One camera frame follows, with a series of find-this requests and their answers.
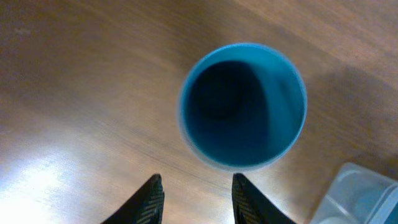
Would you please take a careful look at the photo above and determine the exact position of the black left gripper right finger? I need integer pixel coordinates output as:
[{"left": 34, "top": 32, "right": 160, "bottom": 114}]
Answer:
[{"left": 232, "top": 173, "right": 295, "bottom": 224}]

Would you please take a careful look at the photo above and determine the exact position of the blue cup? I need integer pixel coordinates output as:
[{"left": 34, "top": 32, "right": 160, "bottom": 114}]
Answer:
[{"left": 178, "top": 43, "right": 308, "bottom": 172}]

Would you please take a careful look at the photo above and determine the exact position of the clear plastic storage container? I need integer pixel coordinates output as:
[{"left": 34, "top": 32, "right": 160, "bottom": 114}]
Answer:
[{"left": 310, "top": 162, "right": 397, "bottom": 224}]

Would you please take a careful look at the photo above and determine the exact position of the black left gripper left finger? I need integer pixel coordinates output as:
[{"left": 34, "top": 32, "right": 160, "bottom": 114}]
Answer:
[{"left": 102, "top": 174, "right": 165, "bottom": 224}]

